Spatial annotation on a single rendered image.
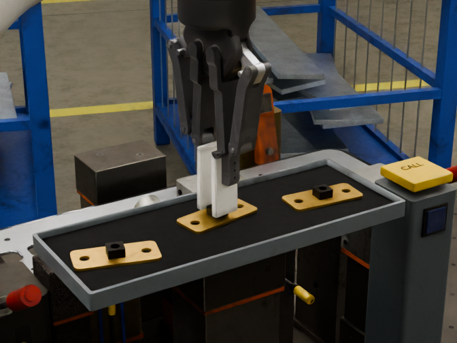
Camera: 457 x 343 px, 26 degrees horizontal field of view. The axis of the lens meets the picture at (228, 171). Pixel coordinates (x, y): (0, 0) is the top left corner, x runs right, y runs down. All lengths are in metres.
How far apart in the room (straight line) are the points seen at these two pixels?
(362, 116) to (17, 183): 1.26
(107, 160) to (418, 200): 0.56
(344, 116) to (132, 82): 1.88
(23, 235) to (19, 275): 0.27
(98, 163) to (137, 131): 2.97
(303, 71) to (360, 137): 0.66
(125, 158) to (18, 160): 2.27
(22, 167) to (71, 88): 1.42
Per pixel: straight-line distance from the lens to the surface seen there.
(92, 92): 5.00
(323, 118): 3.45
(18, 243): 1.35
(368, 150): 3.83
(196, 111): 0.99
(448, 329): 1.74
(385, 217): 1.06
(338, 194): 1.08
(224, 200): 1.01
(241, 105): 0.94
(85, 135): 4.46
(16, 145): 3.92
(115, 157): 1.52
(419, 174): 1.15
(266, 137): 1.60
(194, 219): 1.02
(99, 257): 0.96
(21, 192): 3.50
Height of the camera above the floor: 1.62
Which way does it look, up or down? 24 degrees down
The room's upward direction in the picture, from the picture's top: straight up
